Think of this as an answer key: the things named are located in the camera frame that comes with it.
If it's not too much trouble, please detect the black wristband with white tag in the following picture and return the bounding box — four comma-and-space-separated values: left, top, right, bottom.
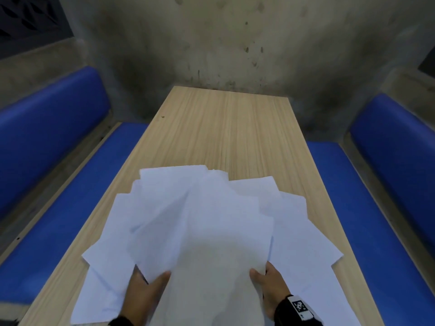
273, 294, 324, 326

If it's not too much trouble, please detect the person's right hand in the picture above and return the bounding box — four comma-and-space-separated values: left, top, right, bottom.
249, 261, 293, 319

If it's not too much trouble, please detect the blue bench back cushion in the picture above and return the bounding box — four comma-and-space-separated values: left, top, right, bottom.
0, 66, 111, 219
350, 93, 435, 260

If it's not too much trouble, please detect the blue bench seat cushion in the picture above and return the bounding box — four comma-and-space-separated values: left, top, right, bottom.
0, 123, 149, 305
307, 142, 435, 326

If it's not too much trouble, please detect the white paper sheet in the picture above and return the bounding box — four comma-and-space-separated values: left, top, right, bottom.
127, 170, 274, 326

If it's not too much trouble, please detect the person's left hand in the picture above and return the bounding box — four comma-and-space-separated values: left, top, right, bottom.
119, 265, 171, 325

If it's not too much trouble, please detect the pile of white papers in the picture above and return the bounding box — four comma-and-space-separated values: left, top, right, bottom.
70, 165, 361, 326

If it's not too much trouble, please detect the dark window grille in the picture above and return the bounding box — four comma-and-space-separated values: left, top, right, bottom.
0, 0, 74, 60

